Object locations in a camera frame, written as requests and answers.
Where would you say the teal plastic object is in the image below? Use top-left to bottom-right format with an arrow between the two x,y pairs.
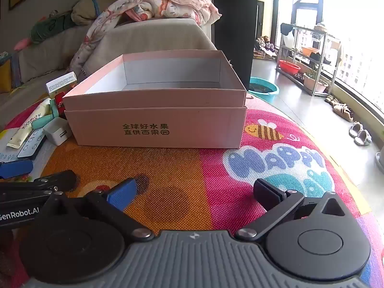
31,99 -> 60,129

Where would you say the yellow cushion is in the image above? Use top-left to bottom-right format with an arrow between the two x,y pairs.
0,60 -> 14,93

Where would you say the white printed packet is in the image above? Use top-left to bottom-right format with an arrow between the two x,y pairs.
0,130 -> 18,164

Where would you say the pink plush toy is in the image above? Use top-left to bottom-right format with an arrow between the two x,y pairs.
13,37 -> 33,50

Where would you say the red plastic basin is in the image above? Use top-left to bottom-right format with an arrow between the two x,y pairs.
279,60 -> 301,75

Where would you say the pile of shoes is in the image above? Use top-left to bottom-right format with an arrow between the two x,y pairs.
253,36 -> 278,60

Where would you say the white remote control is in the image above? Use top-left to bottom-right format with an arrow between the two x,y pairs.
17,128 -> 46,159

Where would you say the beige bundled cloth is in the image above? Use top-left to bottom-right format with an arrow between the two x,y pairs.
71,0 -> 101,26

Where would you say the white printed carton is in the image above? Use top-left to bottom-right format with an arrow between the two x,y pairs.
46,72 -> 78,93

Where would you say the colourful printed play mat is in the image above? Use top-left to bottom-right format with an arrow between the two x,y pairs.
0,93 -> 384,288

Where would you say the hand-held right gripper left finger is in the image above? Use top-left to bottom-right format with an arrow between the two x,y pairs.
42,178 -> 155,243

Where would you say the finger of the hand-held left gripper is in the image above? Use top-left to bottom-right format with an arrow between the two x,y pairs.
0,158 -> 34,179
0,170 -> 77,205

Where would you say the metal storage rack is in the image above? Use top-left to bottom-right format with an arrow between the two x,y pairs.
275,24 -> 341,97

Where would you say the dark tall panel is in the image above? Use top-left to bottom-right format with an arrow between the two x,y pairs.
211,0 -> 258,86

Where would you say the teal plastic basin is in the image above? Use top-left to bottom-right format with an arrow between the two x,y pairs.
249,77 -> 279,103

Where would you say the red lipstick tube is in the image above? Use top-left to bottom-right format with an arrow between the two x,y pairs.
55,91 -> 67,118

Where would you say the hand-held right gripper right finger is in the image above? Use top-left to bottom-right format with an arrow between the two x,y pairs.
235,178 -> 345,242

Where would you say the pink cardboard box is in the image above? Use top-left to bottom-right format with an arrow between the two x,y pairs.
62,50 -> 248,149

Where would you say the beige sofa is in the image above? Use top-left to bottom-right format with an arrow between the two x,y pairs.
0,0 -> 217,126

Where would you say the pink patterned blanket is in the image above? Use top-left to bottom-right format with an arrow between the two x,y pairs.
69,0 -> 223,80

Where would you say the potted plant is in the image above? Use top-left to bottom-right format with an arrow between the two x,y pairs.
303,72 -> 329,93

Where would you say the grey slipper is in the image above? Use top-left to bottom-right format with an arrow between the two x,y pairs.
355,130 -> 372,146
349,121 -> 363,137

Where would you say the cream squeeze tube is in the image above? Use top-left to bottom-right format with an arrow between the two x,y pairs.
6,97 -> 52,148

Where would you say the green cloth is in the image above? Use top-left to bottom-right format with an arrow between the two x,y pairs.
31,13 -> 78,44

